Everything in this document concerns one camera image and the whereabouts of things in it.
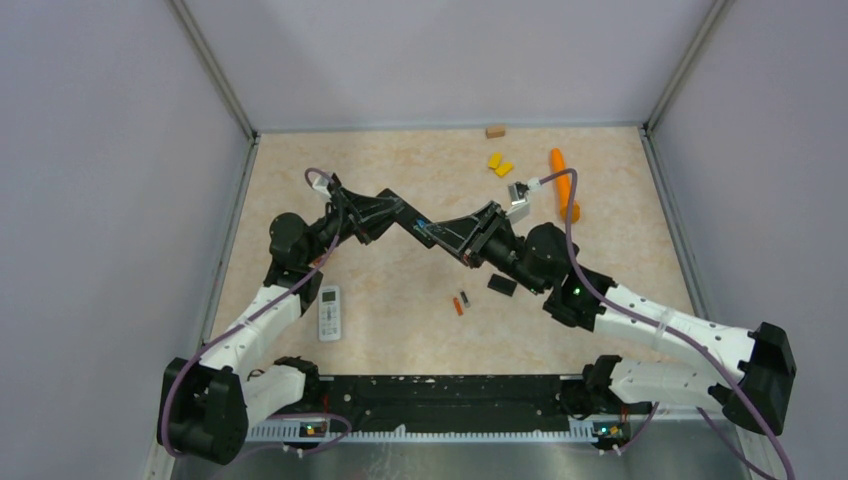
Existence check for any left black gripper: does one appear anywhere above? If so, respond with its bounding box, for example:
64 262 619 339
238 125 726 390
302 186 407 265

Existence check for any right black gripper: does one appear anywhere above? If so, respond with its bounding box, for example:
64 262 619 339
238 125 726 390
424 201 546 295

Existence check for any black battery cover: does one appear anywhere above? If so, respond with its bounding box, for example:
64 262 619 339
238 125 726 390
487 274 518 297

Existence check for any black remote control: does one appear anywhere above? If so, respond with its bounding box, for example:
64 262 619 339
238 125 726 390
394 206 436 249

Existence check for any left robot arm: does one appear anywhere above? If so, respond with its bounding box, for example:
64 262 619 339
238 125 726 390
157 173 405 465

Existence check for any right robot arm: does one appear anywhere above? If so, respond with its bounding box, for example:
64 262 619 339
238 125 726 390
413 202 797 435

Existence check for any white remote control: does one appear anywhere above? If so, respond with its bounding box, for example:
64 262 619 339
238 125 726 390
317 286 342 342

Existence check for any orange battery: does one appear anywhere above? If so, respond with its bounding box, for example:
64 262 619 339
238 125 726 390
452 297 464 316

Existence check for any yellow block right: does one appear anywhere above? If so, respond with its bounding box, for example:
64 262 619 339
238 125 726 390
494 162 514 178

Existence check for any yellow block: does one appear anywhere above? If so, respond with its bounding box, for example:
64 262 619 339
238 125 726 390
488 153 503 171
494 162 514 178

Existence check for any yellow block left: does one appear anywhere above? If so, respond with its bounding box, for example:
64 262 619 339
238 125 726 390
488 153 503 171

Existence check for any tan wooden block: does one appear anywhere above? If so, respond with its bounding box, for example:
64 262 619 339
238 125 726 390
485 125 506 139

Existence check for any orange toy carrot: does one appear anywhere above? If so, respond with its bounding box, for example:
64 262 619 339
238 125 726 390
549 148 581 224

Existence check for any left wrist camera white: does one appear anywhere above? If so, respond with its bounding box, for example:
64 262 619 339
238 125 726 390
308 173 341 201

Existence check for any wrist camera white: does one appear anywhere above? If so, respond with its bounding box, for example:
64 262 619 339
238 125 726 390
308 173 341 201
506 177 541 225

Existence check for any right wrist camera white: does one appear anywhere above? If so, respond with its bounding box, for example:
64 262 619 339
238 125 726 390
506 177 541 225

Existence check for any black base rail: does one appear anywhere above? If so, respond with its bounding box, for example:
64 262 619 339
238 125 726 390
298 375 597 434

